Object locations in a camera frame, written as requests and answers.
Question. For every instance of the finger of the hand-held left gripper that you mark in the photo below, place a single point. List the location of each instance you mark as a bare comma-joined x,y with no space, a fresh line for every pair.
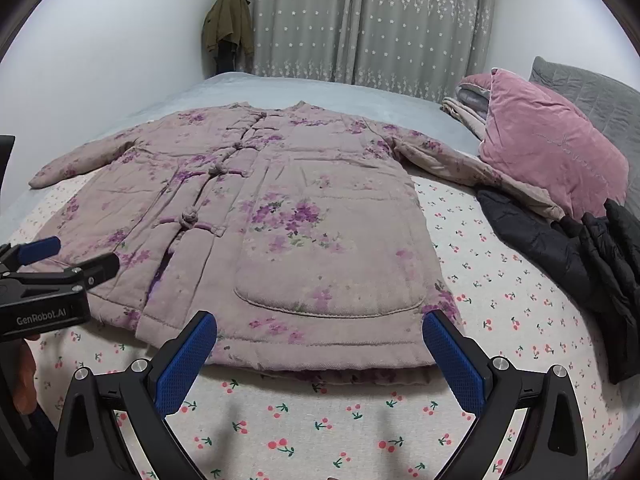
40,250
95,267

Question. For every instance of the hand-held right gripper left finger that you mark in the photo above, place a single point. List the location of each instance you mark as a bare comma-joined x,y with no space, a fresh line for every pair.
185,367

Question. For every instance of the olive green hanging jacket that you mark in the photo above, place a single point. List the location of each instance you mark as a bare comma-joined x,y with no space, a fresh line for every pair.
227,22

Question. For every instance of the grey quilted pillow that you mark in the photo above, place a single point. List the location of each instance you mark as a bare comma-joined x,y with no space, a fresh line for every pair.
600,95

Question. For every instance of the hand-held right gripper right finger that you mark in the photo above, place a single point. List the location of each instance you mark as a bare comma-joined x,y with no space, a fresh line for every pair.
455,365

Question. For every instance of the person's left hand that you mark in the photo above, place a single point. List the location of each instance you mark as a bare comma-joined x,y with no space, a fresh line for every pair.
26,375

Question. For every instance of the black down jacket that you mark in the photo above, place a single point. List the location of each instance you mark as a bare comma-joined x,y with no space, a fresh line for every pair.
550,255

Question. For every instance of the cherry print bed sheet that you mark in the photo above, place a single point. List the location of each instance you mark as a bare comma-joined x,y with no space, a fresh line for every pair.
350,425

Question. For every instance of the floral padded jacket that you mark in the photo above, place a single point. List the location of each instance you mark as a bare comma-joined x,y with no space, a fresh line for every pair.
300,220

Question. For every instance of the grey star pattern curtain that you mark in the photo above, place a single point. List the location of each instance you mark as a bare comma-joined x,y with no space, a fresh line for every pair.
360,15

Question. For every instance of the folded pink grey blanket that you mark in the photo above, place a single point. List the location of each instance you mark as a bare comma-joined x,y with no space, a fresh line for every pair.
467,102

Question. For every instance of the pink velvet pillow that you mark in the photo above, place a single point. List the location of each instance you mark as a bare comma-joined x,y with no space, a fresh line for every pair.
545,145

